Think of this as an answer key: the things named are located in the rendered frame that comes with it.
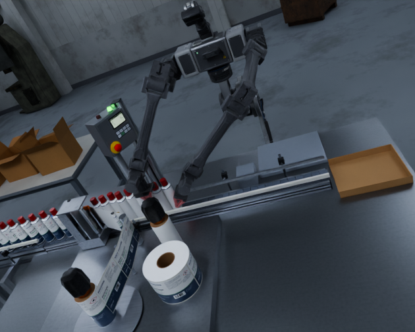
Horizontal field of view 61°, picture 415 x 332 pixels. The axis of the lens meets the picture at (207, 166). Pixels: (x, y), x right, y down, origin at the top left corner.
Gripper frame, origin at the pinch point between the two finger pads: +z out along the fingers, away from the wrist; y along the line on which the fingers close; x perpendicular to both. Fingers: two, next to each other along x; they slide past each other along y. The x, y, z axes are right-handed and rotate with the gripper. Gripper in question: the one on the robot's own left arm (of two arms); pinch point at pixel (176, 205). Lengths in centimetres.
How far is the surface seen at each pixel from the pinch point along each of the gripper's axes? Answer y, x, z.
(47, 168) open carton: -120, -110, 92
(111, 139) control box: -3.8, -39.4, -25.4
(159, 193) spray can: 0.1, -10.7, -4.6
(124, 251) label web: 32.6, -19.1, 6.6
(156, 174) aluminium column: -15.1, -14.5, -4.6
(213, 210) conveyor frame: 3.1, 18.3, -5.3
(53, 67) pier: -735, -336, 255
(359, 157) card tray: -9, 80, -51
